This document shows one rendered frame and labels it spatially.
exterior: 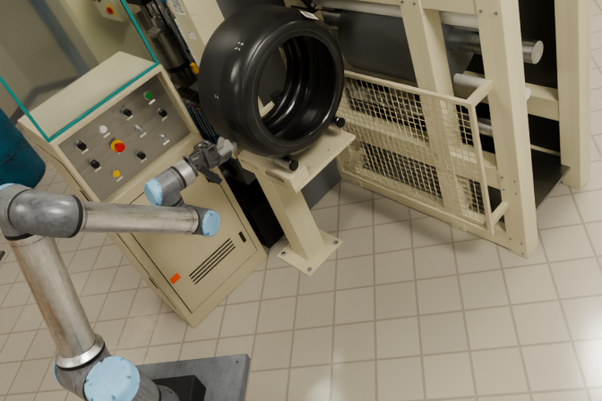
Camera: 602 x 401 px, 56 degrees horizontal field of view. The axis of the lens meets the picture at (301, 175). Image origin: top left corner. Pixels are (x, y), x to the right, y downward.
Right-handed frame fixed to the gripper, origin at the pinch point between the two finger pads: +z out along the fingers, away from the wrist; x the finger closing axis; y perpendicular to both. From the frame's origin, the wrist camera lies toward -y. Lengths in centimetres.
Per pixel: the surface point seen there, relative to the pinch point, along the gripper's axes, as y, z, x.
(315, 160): -23.9, 29.8, -6.1
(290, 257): -104, 29, 38
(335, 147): -22.7, 39.8, -8.2
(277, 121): -10.9, 30.6, 14.5
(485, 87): 0, 72, -59
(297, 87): -2.3, 45.4, 14.3
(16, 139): -74, -23, 296
